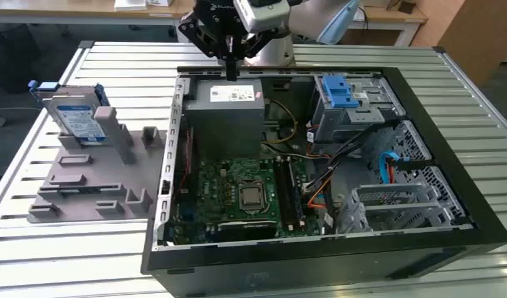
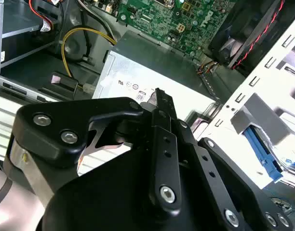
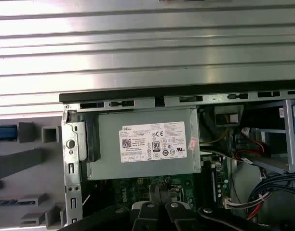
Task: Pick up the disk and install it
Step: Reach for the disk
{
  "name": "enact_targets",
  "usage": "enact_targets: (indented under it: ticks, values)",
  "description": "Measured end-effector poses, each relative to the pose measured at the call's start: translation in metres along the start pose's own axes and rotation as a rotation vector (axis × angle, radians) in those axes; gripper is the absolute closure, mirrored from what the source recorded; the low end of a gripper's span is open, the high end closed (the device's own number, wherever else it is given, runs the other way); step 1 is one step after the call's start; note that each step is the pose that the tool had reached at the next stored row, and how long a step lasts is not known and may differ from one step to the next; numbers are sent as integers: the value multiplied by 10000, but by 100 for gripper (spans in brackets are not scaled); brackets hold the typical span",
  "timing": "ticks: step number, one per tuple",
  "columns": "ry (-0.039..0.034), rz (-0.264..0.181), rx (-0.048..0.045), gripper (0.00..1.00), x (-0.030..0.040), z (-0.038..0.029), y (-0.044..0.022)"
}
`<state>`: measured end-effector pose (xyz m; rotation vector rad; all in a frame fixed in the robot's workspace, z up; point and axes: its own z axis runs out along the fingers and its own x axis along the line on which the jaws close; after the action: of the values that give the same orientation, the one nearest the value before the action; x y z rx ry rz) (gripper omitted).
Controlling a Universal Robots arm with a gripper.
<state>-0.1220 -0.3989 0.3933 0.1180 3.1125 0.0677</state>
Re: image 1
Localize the green motherboard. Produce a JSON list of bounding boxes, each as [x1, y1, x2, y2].
[[169, 156, 334, 246]]

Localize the grey power supply unit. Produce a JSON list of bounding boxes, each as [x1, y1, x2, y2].
[[183, 79, 265, 160]]

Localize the RAM stick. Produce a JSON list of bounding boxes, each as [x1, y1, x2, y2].
[[57, 187, 100, 197]]

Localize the blue plastic drive latch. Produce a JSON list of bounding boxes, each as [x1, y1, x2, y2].
[[322, 75, 358, 109]]

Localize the blue data wire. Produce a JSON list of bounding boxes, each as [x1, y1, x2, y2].
[[378, 150, 412, 187]]

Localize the silver CPU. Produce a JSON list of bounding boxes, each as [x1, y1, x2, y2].
[[239, 187, 263, 209]]

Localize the silver disk bay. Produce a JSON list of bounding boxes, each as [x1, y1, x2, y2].
[[351, 183, 462, 232]]

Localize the brown wooden cabinet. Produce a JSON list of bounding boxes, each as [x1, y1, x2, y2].
[[412, 0, 507, 88]]

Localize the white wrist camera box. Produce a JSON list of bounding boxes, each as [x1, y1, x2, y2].
[[232, 0, 293, 34]]

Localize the light wooden desk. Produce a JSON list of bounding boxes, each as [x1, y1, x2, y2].
[[0, 0, 428, 47]]

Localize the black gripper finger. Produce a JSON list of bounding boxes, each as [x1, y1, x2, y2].
[[232, 26, 281, 82], [177, 14, 235, 82]]

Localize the silver optical drive cage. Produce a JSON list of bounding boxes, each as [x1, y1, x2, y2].
[[311, 74, 406, 147]]

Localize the black open PC case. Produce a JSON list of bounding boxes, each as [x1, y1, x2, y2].
[[140, 65, 507, 298]]

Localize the black RAM slot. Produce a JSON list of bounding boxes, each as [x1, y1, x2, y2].
[[287, 156, 308, 225], [276, 156, 296, 225]]

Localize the black cable bundle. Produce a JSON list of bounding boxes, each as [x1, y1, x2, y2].
[[307, 119, 407, 193]]

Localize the coloured power wire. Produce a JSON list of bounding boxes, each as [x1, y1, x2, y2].
[[303, 173, 335, 215]]

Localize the grey parts rack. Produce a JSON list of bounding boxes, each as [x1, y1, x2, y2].
[[25, 107, 168, 224]]

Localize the CPU socket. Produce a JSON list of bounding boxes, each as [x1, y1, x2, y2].
[[235, 178, 268, 215]]

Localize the hard disk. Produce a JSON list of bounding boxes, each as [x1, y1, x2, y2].
[[28, 79, 111, 147]]

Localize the yellow power wires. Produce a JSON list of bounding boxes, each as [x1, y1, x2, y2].
[[261, 99, 299, 146]]

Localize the black graphics card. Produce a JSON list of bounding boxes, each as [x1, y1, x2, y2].
[[215, 219, 279, 240]]

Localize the thin red wire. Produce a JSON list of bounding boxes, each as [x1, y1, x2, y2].
[[184, 127, 196, 193]]

